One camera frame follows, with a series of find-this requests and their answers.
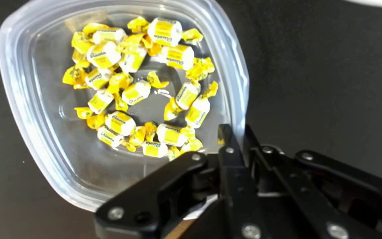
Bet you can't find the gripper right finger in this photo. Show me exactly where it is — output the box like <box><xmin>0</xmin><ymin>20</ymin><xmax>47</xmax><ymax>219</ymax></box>
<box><xmin>244</xmin><ymin>125</ymin><xmax>382</xmax><ymax>239</ymax></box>

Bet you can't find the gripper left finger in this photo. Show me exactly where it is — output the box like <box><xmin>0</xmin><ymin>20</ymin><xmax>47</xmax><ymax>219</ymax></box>
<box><xmin>94</xmin><ymin>124</ymin><xmax>272</xmax><ymax>239</ymax></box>

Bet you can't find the clear plastic lunchbox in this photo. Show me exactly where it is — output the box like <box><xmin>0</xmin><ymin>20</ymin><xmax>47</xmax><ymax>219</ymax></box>
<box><xmin>0</xmin><ymin>0</ymin><xmax>250</xmax><ymax>220</ymax></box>

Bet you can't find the white bowl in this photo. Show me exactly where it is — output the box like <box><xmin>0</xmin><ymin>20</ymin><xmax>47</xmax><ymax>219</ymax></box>
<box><xmin>343</xmin><ymin>0</ymin><xmax>382</xmax><ymax>9</ymax></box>

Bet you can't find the yellow wrapped candy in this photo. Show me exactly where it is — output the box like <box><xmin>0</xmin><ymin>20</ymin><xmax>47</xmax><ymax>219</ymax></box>
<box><xmin>75</xmin><ymin>89</ymin><xmax>129</xmax><ymax>119</ymax></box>
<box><xmin>83</xmin><ymin>23</ymin><xmax>127</xmax><ymax>45</ymax></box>
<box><xmin>106</xmin><ymin>71</ymin><xmax>170</xmax><ymax>106</ymax></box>
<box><xmin>71</xmin><ymin>32</ymin><xmax>122</xmax><ymax>69</ymax></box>
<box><xmin>97</xmin><ymin>125</ymin><xmax>137</xmax><ymax>152</ymax></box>
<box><xmin>127</xmin><ymin>16</ymin><xmax>204</xmax><ymax>47</ymax></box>
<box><xmin>185</xmin><ymin>81</ymin><xmax>219</xmax><ymax>129</ymax></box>
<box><xmin>145</xmin><ymin>121</ymin><xmax>203</xmax><ymax>153</ymax></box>
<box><xmin>164</xmin><ymin>80</ymin><xmax>201</xmax><ymax>121</ymax></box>
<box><xmin>141</xmin><ymin>35</ymin><xmax>215</xmax><ymax>81</ymax></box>
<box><xmin>116</xmin><ymin>33</ymin><xmax>148</xmax><ymax>73</ymax></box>
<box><xmin>87</xmin><ymin>111</ymin><xmax>137</xmax><ymax>136</ymax></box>
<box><xmin>129</xmin><ymin>126</ymin><xmax>181</xmax><ymax>161</ymax></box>
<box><xmin>62</xmin><ymin>65</ymin><xmax>113</xmax><ymax>91</ymax></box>
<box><xmin>72</xmin><ymin>50</ymin><xmax>91</xmax><ymax>69</ymax></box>

